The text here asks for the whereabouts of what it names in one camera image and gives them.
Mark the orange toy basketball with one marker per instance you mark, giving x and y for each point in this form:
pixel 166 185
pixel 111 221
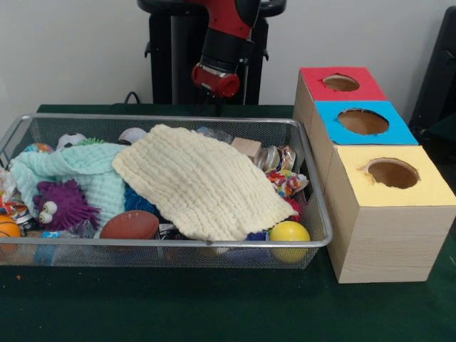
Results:
pixel 7 228

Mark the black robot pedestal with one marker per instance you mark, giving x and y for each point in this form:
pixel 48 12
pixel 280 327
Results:
pixel 178 64

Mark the clear plastic packet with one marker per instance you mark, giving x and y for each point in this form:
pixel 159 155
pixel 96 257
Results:
pixel 215 134

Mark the small soccer ball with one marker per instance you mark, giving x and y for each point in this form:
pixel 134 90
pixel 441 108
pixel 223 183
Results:
pixel 70 140

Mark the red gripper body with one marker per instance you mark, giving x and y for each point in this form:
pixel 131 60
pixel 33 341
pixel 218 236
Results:
pixel 216 80

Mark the mint green cloth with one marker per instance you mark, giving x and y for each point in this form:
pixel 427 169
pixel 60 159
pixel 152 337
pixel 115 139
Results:
pixel 85 167

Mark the brown toy football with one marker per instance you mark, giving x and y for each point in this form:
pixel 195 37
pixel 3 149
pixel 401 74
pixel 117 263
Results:
pixel 130 225

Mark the colourful crinkly packet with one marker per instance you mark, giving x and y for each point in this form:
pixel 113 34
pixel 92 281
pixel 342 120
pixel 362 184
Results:
pixel 285 182

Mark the black chair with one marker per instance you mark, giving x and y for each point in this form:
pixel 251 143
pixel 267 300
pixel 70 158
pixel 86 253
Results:
pixel 438 78

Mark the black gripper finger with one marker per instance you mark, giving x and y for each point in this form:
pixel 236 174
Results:
pixel 219 105

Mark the purple spiky toy with eyes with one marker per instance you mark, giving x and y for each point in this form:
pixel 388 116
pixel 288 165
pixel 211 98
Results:
pixel 65 203

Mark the yellow ball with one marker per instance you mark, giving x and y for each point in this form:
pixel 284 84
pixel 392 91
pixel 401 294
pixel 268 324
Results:
pixel 289 232

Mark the cream yellow cloth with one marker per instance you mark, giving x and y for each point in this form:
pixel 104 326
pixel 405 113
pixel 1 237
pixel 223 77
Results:
pixel 203 182

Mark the white ball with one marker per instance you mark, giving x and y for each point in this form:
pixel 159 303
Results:
pixel 132 135

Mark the small wooden block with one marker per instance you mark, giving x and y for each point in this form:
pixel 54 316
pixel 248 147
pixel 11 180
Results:
pixel 246 147

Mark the dark green table cloth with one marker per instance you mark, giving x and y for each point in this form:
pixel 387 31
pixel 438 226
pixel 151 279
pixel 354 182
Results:
pixel 214 306

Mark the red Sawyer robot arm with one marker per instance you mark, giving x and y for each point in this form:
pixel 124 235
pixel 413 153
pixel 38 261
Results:
pixel 228 32

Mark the clear mesh bin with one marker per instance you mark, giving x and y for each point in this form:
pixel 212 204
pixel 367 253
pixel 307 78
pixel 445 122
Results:
pixel 85 254

